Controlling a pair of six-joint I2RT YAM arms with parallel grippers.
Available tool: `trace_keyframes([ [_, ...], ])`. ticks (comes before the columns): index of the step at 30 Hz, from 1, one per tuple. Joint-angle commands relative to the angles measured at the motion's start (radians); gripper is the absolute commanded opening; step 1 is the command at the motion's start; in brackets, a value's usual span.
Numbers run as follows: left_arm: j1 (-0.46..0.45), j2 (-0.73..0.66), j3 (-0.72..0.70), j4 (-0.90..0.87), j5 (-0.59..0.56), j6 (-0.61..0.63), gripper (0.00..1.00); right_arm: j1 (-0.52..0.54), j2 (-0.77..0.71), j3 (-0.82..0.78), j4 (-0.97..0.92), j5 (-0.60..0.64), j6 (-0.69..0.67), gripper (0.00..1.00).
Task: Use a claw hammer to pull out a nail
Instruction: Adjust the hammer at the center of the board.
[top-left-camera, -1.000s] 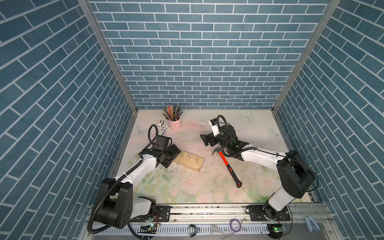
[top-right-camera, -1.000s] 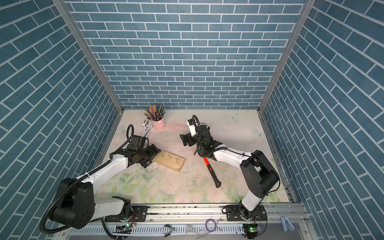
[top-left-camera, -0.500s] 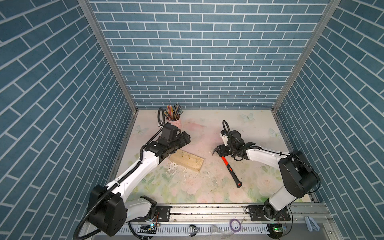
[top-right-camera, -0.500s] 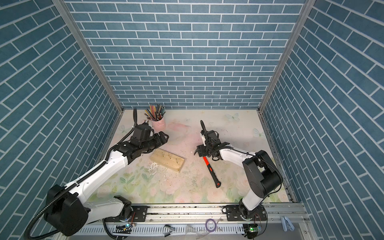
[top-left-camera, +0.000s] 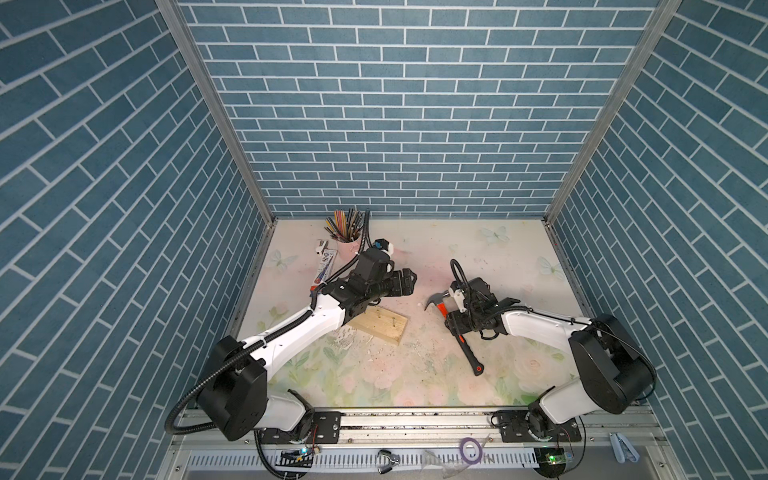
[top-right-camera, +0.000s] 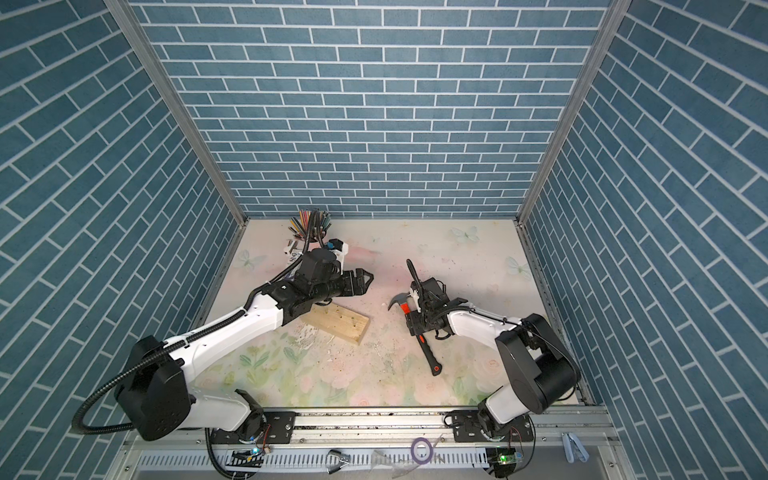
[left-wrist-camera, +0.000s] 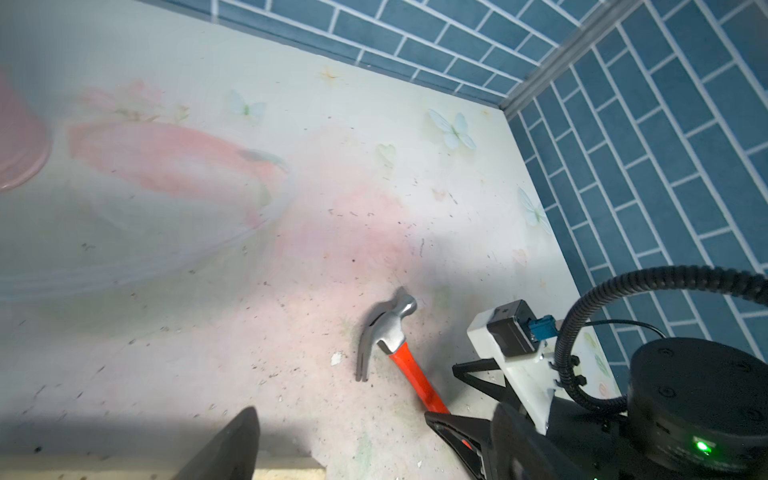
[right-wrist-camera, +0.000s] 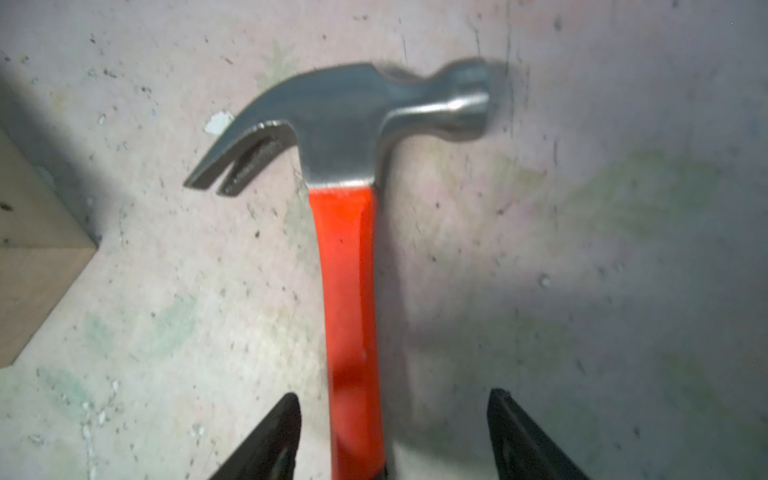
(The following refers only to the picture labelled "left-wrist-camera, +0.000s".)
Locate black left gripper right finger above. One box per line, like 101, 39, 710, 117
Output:
490, 403, 588, 479

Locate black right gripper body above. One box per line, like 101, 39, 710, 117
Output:
546, 397, 654, 479

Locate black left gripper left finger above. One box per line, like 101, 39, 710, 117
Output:
174, 406, 260, 480

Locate red black claw hammer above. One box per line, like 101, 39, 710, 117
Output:
355, 287, 450, 414

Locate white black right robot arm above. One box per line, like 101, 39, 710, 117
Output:
425, 338, 767, 479

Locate pink metal pencil bucket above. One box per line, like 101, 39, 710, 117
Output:
1, 70, 53, 192

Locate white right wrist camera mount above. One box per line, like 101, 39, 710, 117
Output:
467, 300, 562, 434

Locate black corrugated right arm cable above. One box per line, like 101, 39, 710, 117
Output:
553, 265, 768, 415

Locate aluminium corner post right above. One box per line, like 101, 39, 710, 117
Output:
500, 0, 641, 120

